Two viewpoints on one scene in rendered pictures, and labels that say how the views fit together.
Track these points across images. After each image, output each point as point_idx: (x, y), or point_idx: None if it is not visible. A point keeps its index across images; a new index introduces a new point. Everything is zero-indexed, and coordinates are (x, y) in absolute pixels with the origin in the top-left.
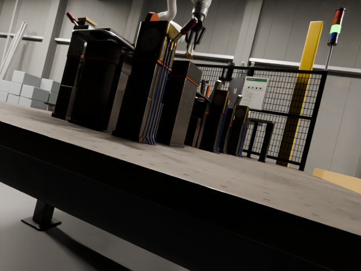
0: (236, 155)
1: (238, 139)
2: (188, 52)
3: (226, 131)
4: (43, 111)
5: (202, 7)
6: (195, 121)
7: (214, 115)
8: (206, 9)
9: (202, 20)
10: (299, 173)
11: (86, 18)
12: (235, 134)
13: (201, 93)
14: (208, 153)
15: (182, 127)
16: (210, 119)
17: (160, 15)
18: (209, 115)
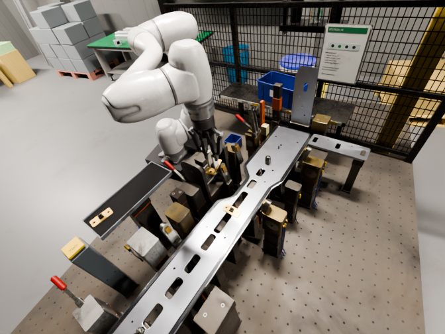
0: (310, 208)
1: (311, 197)
2: (211, 161)
3: (293, 207)
4: (108, 253)
5: (200, 112)
6: (250, 221)
7: (270, 233)
8: (209, 107)
9: (210, 124)
10: (382, 276)
11: (69, 258)
12: (306, 190)
13: (253, 127)
14: (267, 314)
15: (232, 329)
16: (267, 234)
17: (139, 52)
18: (265, 231)
